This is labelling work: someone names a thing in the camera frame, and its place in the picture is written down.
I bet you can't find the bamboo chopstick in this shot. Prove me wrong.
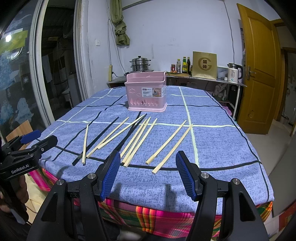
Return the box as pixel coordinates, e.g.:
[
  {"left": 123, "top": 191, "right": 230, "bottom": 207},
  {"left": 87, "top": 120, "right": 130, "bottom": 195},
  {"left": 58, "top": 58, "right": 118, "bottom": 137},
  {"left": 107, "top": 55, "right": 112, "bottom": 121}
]
[
  {"left": 81, "top": 124, "right": 89, "bottom": 165},
  {"left": 120, "top": 119, "right": 147, "bottom": 158},
  {"left": 145, "top": 120, "right": 186, "bottom": 165},
  {"left": 97, "top": 114, "right": 146, "bottom": 149},
  {"left": 86, "top": 117, "right": 129, "bottom": 158},
  {"left": 123, "top": 118, "right": 157, "bottom": 167},
  {"left": 122, "top": 117, "right": 151, "bottom": 163},
  {"left": 152, "top": 125, "right": 193, "bottom": 174}
]

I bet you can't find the metal kitchen shelf table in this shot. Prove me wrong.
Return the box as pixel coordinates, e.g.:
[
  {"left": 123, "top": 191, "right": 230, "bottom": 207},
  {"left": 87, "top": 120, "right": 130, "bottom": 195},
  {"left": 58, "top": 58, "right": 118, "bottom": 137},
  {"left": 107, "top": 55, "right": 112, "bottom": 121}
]
[{"left": 166, "top": 72, "right": 247, "bottom": 120}]

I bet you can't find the person's left hand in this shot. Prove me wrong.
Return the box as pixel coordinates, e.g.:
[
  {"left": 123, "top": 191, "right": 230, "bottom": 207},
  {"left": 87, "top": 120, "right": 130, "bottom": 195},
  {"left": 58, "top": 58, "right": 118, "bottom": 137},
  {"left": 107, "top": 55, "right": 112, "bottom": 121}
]
[{"left": 1, "top": 175, "right": 29, "bottom": 213}]

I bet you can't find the blue checked tablecloth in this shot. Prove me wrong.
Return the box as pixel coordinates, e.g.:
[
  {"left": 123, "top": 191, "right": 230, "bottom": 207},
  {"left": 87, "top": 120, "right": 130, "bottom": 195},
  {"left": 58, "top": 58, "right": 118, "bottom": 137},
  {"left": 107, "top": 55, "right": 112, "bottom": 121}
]
[{"left": 40, "top": 86, "right": 274, "bottom": 212}]

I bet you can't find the low metal stove stand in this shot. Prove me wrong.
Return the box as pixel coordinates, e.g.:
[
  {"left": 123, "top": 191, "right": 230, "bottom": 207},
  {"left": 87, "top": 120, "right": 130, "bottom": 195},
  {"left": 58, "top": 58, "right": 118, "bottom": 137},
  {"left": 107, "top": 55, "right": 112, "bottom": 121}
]
[{"left": 107, "top": 77, "right": 126, "bottom": 88}]

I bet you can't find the pink plastic chopstick basket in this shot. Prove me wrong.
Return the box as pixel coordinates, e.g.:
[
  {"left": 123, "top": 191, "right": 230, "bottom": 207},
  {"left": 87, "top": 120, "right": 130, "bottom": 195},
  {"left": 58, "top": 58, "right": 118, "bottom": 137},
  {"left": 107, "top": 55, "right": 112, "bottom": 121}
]
[{"left": 125, "top": 71, "right": 167, "bottom": 113}]

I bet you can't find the yellow power strip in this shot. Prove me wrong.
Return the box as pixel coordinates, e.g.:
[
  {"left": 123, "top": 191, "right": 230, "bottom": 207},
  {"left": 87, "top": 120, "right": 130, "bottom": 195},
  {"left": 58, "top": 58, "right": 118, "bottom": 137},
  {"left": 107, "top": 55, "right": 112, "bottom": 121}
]
[{"left": 108, "top": 65, "right": 113, "bottom": 82}]

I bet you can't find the red jar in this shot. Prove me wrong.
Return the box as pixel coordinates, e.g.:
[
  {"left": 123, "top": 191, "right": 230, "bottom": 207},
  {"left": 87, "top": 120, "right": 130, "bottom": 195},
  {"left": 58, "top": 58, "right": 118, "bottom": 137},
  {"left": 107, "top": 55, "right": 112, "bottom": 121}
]
[{"left": 171, "top": 64, "right": 176, "bottom": 73}]

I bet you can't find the clear plastic bottle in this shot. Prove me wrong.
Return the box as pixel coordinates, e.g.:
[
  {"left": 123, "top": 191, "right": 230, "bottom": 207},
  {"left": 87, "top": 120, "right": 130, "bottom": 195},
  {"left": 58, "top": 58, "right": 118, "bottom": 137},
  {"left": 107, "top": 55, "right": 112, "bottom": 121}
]
[{"left": 176, "top": 59, "right": 182, "bottom": 73}]

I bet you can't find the dark sauce bottle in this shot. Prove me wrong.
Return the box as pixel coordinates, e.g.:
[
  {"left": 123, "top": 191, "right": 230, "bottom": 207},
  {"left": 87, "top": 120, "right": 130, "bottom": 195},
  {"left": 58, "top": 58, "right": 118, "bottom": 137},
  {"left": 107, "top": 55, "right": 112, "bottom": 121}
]
[{"left": 187, "top": 57, "right": 191, "bottom": 75}]

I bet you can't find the gold paper gift bag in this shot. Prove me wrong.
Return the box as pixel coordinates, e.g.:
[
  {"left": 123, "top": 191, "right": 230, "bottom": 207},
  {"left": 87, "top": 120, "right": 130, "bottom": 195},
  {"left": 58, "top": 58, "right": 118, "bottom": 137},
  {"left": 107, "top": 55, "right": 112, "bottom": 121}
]
[{"left": 192, "top": 51, "right": 217, "bottom": 80}]

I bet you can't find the white electric kettle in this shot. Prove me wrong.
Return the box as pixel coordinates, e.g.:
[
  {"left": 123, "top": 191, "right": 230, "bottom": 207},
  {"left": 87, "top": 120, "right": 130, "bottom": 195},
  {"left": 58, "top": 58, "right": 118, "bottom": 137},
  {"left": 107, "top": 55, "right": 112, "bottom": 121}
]
[{"left": 227, "top": 63, "right": 243, "bottom": 83}]

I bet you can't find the yellow wooden door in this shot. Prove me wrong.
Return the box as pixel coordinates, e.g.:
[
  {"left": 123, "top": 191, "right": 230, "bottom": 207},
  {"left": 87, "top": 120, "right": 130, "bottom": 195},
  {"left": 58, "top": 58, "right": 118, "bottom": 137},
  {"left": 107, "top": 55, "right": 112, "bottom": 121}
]
[{"left": 237, "top": 4, "right": 280, "bottom": 135}]

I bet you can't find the stainless steel steamer pot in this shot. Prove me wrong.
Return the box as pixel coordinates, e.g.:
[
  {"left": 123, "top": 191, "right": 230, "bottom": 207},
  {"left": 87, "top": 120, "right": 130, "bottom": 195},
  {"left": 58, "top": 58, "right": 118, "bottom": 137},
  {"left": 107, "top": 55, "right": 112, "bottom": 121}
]
[{"left": 130, "top": 56, "right": 153, "bottom": 73}]

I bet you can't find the green hanging cloth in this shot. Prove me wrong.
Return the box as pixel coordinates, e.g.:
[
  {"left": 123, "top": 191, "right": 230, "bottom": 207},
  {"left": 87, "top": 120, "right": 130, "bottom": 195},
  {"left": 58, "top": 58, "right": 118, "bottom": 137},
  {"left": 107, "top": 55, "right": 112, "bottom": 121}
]
[{"left": 110, "top": 0, "right": 130, "bottom": 46}]

